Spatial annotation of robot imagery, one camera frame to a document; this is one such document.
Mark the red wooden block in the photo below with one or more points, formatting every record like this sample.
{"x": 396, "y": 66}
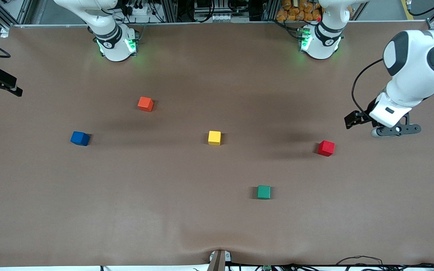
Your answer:
{"x": 326, "y": 148}

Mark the blue wooden block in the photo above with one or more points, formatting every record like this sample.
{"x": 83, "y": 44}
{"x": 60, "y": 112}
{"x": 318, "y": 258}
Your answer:
{"x": 79, "y": 138}

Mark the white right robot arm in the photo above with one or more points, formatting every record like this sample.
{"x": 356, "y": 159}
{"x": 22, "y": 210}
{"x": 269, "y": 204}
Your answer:
{"x": 113, "y": 47}

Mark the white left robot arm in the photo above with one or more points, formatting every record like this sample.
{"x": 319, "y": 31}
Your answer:
{"x": 413, "y": 56}

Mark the green wooden block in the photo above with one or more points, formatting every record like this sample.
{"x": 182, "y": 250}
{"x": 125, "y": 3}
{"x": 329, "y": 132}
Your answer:
{"x": 263, "y": 192}

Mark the orange snack packets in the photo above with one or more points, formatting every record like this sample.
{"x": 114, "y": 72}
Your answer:
{"x": 300, "y": 11}

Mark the yellow wooden block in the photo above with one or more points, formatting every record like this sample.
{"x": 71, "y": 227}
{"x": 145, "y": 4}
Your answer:
{"x": 214, "y": 137}

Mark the orange wooden block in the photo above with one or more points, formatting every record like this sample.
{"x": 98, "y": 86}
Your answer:
{"x": 145, "y": 104}

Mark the white power strip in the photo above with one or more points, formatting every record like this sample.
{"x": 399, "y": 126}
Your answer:
{"x": 138, "y": 10}

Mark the white terminal block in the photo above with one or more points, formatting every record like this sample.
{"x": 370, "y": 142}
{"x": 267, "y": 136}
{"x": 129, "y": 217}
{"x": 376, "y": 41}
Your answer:
{"x": 222, "y": 17}

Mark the white corner bracket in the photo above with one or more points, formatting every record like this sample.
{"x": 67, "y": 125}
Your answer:
{"x": 5, "y": 32}
{"x": 433, "y": 25}

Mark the aluminium frame post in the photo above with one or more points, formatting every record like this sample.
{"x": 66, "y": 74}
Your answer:
{"x": 168, "y": 10}
{"x": 271, "y": 9}

